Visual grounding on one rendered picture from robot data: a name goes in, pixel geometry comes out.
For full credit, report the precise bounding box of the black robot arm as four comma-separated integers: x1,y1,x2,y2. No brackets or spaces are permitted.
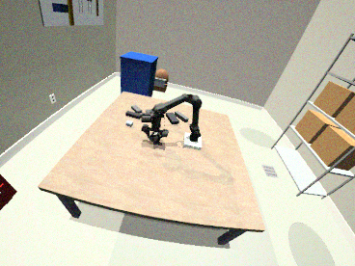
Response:
141,93,203,142

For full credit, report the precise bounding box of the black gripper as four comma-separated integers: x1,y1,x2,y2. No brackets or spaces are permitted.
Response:
141,123,169,141

